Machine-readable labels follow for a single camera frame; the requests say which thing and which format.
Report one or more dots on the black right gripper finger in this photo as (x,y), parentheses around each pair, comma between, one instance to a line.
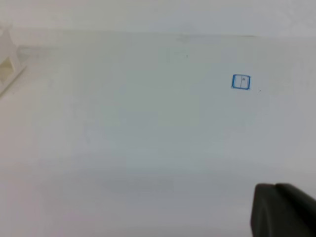
(282,210)

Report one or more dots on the white test tube rack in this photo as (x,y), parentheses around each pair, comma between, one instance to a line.
(10,65)

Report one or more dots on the blue square table marker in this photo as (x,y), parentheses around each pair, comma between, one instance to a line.
(241,82)

